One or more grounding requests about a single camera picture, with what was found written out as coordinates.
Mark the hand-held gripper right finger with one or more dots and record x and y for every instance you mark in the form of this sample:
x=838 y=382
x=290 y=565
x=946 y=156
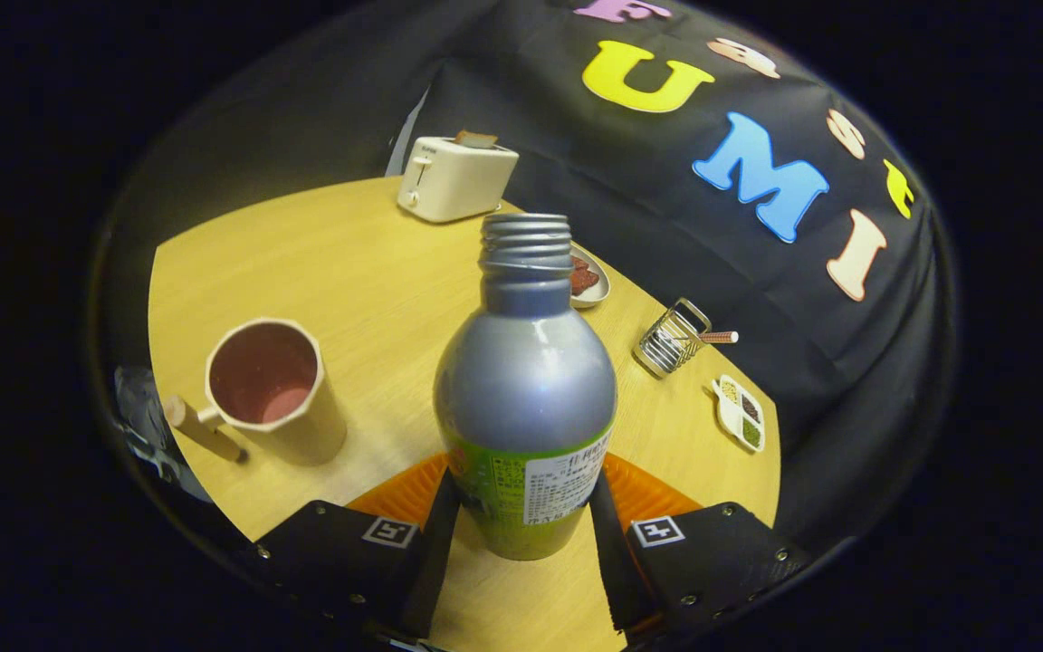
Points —
x=617 y=570

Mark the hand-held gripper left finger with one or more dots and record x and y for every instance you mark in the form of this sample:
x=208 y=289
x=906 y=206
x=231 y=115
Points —
x=431 y=570

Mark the silver bottle with green label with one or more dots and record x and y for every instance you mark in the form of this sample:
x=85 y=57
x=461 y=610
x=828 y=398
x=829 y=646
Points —
x=526 y=380

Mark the white divided seed dish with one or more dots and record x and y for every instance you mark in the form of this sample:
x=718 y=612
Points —
x=739 y=412

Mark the brown white stick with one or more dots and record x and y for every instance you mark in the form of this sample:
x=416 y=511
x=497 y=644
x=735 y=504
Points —
x=719 y=337

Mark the white oval plate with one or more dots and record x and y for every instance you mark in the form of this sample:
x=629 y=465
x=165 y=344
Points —
x=601 y=290

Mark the wooden table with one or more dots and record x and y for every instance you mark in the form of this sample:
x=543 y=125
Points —
x=377 y=290

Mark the black backdrop cloth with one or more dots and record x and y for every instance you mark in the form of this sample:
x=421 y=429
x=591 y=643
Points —
x=802 y=344

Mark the brown food pieces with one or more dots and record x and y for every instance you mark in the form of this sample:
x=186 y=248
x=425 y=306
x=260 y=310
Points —
x=583 y=276

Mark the white toaster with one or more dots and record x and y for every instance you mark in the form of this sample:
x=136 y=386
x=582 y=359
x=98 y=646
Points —
x=454 y=181

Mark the toast slice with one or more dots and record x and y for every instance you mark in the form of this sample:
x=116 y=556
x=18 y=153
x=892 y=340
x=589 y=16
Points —
x=476 y=139

